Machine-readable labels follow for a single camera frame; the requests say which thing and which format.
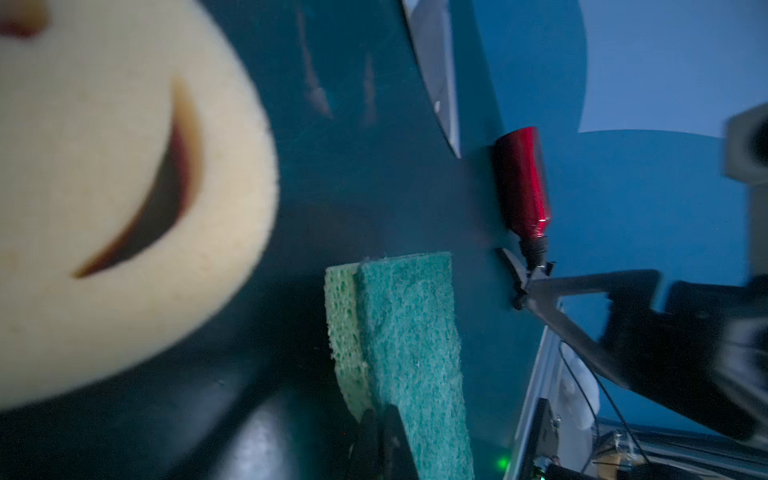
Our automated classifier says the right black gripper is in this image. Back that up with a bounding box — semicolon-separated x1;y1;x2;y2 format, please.
513;270;767;444

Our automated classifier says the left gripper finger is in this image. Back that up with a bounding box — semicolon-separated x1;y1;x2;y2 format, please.
347;404;419;480

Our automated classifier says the green sponge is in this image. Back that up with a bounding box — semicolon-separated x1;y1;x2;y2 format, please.
324;252;474;479

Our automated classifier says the yellow smiley sponge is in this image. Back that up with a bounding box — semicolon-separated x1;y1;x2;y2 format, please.
1;1;279;411

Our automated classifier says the red bottle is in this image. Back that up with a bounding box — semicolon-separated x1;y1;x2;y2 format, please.
492;126;551;270

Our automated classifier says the metal trowel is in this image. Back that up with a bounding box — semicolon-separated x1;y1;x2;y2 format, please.
401;0;461;158

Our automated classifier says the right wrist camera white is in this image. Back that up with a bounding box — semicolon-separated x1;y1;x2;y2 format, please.
724;103;767;186

